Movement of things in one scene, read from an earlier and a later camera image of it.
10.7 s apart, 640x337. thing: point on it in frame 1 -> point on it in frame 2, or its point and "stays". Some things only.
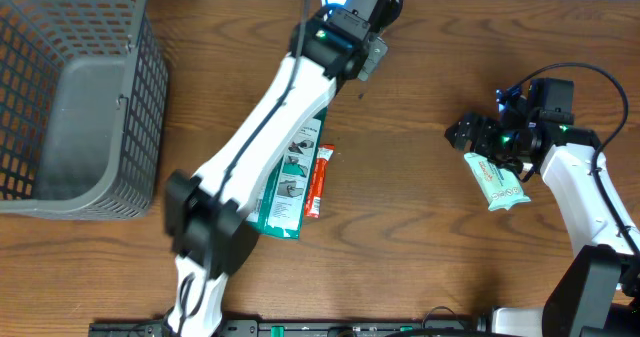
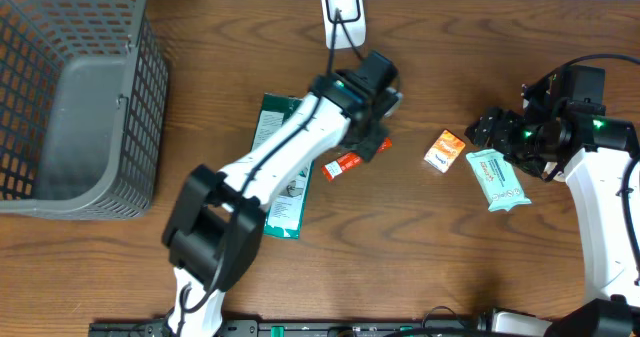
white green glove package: (281, 206) stays
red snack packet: (318, 181) -> (349, 160)
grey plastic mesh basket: (84, 86) stays
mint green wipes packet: (502, 187) stays
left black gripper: (379, 53) -> (367, 156)
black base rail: (310, 328) stays
